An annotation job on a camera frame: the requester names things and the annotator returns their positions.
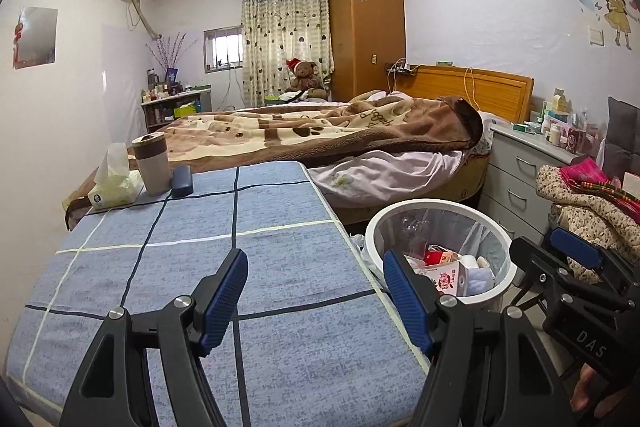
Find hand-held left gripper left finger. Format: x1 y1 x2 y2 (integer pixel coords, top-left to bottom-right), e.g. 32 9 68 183
59 248 249 427

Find brown teddy bear red hat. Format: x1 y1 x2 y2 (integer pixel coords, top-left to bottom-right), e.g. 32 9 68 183
286 57 326 100

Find wooden wardrobe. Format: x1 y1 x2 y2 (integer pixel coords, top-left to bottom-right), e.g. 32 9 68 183
327 0 407 100

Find person's right hand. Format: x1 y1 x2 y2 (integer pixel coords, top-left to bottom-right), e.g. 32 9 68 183
570 362 618 413

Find wall mirror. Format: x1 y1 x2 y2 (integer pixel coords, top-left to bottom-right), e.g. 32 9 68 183
12 7 58 70

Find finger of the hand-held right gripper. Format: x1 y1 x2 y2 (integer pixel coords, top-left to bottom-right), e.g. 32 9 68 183
547 227 640 295
510 236 635 313

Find white and brown thermos cup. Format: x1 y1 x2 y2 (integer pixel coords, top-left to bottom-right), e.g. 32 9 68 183
131 132 173 196

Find group of medicine boxes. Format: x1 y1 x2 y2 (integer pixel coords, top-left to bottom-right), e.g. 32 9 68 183
510 88 601 155

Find dark blue glasses case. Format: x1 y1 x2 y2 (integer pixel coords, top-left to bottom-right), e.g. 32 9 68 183
171 164 194 198

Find green tissue pack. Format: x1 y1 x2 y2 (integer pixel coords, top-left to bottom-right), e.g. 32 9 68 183
86 142 146 210

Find purple flower branches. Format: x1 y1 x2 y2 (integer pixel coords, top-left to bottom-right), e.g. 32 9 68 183
145 32 193 82

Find floral quilted jacket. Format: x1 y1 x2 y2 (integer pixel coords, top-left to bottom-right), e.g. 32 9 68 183
536 164 640 285

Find heart print curtain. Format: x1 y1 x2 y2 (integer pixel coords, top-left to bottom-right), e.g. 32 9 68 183
241 0 335 108

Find grey shelf desk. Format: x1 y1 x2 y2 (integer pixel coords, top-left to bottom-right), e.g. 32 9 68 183
140 84 213 132

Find white charging cable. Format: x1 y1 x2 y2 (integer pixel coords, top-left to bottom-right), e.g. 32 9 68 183
462 67 476 110

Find brown patterned blanket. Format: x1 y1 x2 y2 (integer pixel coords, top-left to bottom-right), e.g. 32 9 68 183
127 89 483 172

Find small barred window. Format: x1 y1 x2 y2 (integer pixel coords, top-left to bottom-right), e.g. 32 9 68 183
202 25 244 75

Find wrapped air conditioner pipe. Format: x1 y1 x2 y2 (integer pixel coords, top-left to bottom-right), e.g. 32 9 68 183
125 0 166 42

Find cartoon girl wall decal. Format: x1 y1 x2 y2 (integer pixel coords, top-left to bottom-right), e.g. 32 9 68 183
567 0 640 52

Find pink plaid cloth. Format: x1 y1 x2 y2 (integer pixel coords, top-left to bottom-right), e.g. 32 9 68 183
559 157 640 215

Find grey drawer cabinet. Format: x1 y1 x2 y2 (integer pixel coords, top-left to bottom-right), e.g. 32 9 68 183
479 124 591 248

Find clear plastic bottle red label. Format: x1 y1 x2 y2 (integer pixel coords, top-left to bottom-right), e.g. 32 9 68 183
397 214 436 258

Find pale pink quilt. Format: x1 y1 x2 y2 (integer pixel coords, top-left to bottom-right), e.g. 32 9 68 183
309 109 493 208

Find red box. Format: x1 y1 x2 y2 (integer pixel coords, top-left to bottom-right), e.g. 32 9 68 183
425 244 458 265

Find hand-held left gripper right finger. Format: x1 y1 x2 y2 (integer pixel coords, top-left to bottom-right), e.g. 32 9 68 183
382 249 576 427

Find white round waste bin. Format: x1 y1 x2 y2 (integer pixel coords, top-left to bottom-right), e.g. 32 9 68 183
365 201 515 308

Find blue checked table cover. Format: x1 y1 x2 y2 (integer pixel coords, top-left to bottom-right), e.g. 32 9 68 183
5 161 431 415

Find group of cosmetic bottles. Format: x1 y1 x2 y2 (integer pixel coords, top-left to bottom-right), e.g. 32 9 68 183
141 67 183 104

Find white tissue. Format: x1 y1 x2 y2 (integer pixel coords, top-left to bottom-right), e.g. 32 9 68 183
457 252 496 295

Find wooden bed headboard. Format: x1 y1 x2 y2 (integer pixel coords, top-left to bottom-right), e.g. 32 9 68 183
387 64 536 125

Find white carton red print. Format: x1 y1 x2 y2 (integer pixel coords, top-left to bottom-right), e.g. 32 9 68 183
415 261 468 297

